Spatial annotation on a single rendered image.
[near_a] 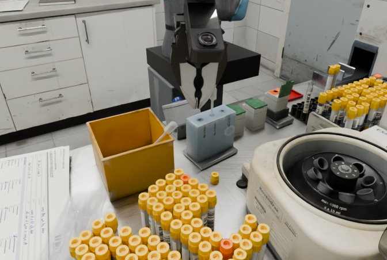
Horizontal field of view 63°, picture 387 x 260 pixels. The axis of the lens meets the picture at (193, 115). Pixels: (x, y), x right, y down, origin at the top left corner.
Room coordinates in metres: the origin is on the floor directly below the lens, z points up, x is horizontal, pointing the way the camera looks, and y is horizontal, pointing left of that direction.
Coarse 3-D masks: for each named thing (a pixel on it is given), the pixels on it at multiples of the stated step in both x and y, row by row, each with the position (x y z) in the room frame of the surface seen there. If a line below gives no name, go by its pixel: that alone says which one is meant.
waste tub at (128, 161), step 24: (96, 120) 0.53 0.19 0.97; (120, 120) 0.55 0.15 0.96; (144, 120) 0.57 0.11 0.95; (96, 144) 0.45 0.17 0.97; (120, 144) 0.55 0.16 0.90; (144, 144) 0.57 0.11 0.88; (168, 144) 0.46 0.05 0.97; (120, 168) 0.42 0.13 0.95; (144, 168) 0.44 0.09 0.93; (168, 168) 0.46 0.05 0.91; (120, 192) 0.42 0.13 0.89
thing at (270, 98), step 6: (270, 90) 0.71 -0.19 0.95; (276, 90) 0.71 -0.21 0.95; (264, 96) 0.71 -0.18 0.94; (270, 96) 0.69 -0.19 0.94; (276, 96) 0.68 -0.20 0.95; (288, 96) 0.69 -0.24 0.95; (270, 102) 0.69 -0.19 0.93; (276, 102) 0.67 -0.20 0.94; (282, 102) 0.68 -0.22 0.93; (270, 108) 0.69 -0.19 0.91; (276, 108) 0.67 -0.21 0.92; (282, 108) 0.68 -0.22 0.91
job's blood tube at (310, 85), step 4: (308, 84) 0.69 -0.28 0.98; (312, 84) 0.69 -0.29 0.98; (308, 88) 0.69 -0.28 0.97; (312, 88) 0.69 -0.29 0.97; (308, 92) 0.69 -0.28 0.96; (308, 96) 0.69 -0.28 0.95; (308, 100) 0.68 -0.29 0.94; (304, 104) 0.69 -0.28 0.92; (308, 104) 0.69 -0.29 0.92; (304, 108) 0.69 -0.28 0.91; (308, 108) 0.69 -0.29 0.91; (304, 112) 0.69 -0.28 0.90
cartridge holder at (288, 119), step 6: (288, 108) 0.69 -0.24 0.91; (270, 114) 0.68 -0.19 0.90; (276, 114) 0.67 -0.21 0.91; (282, 114) 0.68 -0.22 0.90; (288, 114) 0.69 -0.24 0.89; (270, 120) 0.67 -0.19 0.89; (276, 120) 0.67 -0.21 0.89; (282, 120) 0.67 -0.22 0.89; (288, 120) 0.67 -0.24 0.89; (276, 126) 0.65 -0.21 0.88; (282, 126) 0.66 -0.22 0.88
